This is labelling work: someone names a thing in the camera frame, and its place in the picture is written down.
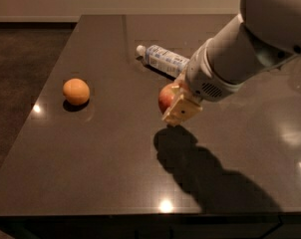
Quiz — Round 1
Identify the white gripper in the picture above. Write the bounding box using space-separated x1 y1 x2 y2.
161 39 242 126

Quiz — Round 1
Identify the red yellow apple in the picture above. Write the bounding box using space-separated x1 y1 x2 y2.
158 83 179 114

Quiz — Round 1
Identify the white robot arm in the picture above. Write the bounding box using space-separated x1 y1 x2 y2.
162 0 301 126

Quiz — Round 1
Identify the clear plastic water bottle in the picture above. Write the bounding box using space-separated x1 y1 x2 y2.
136 45 189 78

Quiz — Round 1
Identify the orange fruit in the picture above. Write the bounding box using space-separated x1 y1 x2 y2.
63 79 90 106

